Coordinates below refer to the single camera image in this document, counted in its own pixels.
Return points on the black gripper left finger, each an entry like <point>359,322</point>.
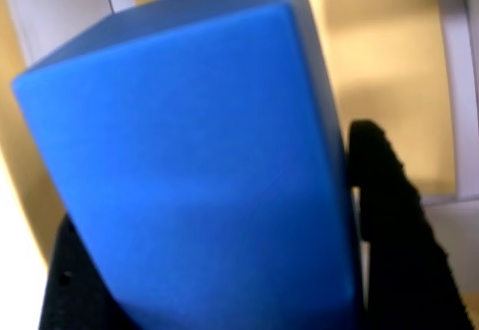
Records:
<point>71,300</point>

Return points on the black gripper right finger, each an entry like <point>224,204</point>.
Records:
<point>396,251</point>

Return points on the blue cube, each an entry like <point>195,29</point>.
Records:
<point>187,158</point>

